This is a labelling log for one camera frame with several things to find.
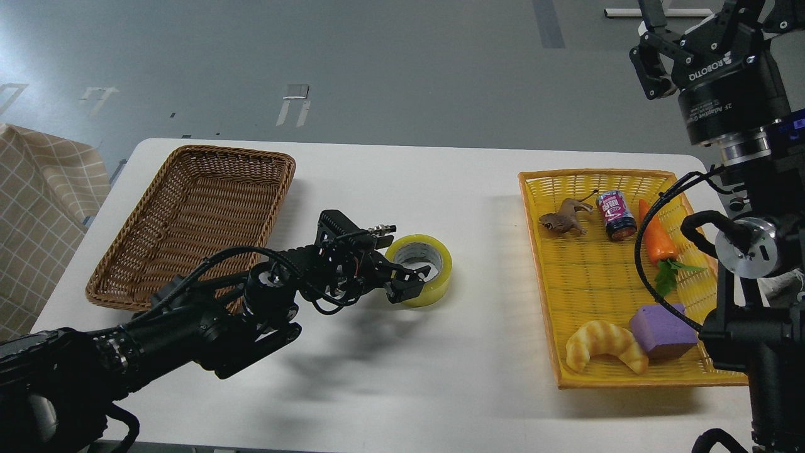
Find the toy croissant bread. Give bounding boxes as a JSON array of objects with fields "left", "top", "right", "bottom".
[{"left": 565, "top": 320, "right": 649, "bottom": 374}]

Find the orange toy carrot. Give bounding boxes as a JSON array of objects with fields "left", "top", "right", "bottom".
[{"left": 638, "top": 199, "right": 704, "bottom": 297}]

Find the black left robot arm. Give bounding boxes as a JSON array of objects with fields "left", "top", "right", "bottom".
[{"left": 1, "top": 210, "right": 435, "bottom": 452}]

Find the purple foam block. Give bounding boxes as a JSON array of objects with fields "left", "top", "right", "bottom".
[{"left": 629, "top": 305, "right": 699, "bottom": 361}]

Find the yellow plastic basket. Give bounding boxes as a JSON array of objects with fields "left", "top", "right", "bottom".
[{"left": 518, "top": 169, "right": 747, "bottom": 389}]

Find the brown wicker basket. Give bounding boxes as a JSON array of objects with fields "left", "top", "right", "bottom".
[{"left": 84, "top": 145, "right": 296, "bottom": 312}]

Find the white stand base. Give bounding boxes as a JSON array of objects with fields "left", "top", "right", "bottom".
[{"left": 603, "top": 8, "right": 713, "bottom": 18}]

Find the brown toy animal figure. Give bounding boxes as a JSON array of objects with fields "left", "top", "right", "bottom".
[{"left": 538, "top": 189, "right": 599, "bottom": 235}]

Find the beige checkered cloth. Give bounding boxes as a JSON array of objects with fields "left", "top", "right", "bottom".
[{"left": 1, "top": 123, "right": 111, "bottom": 340}]

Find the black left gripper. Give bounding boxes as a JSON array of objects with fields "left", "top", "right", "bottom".
[{"left": 314, "top": 240, "right": 435, "bottom": 306}]

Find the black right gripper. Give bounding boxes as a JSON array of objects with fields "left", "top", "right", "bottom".
[{"left": 630, "top": 1, "right": 804, "bottom": 145}]

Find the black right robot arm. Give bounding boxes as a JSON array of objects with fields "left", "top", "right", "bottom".
[{"left": 630, "top": 1, "right": 804, "bottom": 452}]

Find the purple drink can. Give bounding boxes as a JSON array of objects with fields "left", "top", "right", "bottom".
[{"left": 596, "top": 190, "right": 636, "bottom": 242}]

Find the yellow tape roll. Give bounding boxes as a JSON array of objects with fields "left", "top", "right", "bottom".
[{"left": 385, "top": 234, "right": 452, "bottom": 308}]

